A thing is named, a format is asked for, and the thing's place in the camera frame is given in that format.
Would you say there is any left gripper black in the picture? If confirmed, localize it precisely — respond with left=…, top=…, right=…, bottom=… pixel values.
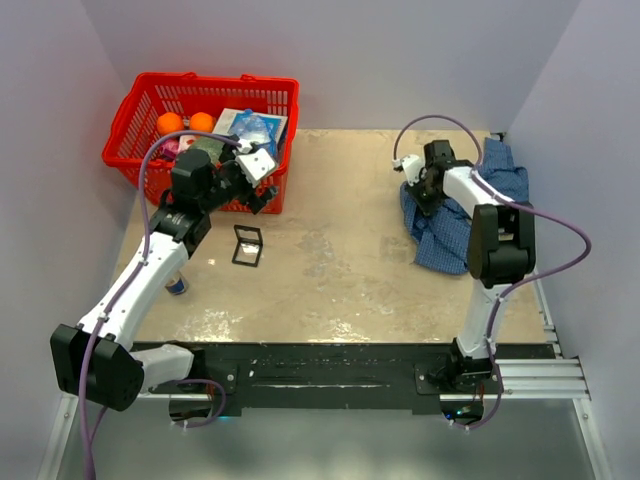
left=200, top=136, right=277, bottom=214

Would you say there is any blue checkered shirt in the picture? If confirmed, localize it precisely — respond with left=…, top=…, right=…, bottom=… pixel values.
left=400, top=138, right=529, bottom=275

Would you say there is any red plastic shopping basket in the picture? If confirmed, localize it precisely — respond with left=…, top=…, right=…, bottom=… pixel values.
left=101, top=71, right=301, bottom=215

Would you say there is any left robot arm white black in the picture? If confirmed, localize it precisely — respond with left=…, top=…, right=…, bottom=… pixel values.
left=50, top=147, right=278, bottom=411

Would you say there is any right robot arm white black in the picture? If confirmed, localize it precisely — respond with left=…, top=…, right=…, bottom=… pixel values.
left=398, top=140, right=536, bottom=393

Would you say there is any blue plastic bag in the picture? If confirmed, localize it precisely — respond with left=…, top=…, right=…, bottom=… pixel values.
left=229, top=109, right=282, bottom=156

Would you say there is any white blue carton box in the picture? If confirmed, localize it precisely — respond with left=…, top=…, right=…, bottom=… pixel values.
left=212, top=108, right=288, bottom=156

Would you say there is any green melon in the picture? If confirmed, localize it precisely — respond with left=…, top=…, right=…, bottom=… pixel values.
left=189, top=136, right=226, bottom=164

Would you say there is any orange fruit right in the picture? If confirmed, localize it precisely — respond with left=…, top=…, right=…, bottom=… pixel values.
left=188, top=112, right=216, bottom=133

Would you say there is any orange fruit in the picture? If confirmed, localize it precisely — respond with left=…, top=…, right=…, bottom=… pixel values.
left=156, top=112, right=184, bottom=136
left=188, top=112, right=216, bottom=133

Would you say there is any pink snack packet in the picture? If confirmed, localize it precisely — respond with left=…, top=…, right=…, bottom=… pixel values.
left=159, top=135, right=198, bottom=161

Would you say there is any orange fruit left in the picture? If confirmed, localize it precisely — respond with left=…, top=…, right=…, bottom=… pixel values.
left=156, top=112, right=184, bottom=136

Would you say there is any blue silver drink can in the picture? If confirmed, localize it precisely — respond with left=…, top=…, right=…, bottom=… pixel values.
left=165, top=272, right=188, bottom=296

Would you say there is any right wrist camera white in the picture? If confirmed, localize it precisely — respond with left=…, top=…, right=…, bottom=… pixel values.
left=392, top=154, right=425, bottom=185

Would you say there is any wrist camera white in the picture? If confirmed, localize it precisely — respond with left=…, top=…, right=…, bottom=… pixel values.
left=392, top=154, right=425, bottom=185
left=235, top=147, right=278, bottom=188

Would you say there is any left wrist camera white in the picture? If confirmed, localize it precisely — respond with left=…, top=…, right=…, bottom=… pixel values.
left=235, top=147, right=278, bottom=188

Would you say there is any black folding mirror frame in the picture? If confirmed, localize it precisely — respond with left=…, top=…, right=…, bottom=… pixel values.
left=232, top=224, right=264, bottom=268

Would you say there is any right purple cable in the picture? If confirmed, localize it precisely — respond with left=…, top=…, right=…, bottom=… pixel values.
left=392, top=114, right=593, bottom=432

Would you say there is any purple cable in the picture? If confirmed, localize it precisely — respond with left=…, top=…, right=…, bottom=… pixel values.
left=78, top=130, right=251, bottom=480
left=392, top=114, right=593, bottom=432

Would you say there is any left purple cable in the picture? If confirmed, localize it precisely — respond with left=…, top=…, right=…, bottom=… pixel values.
left=78, top=130, right=251, bottom=480

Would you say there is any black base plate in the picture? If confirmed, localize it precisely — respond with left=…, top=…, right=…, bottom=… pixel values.
left=130, top=342, right=562, bottom=419

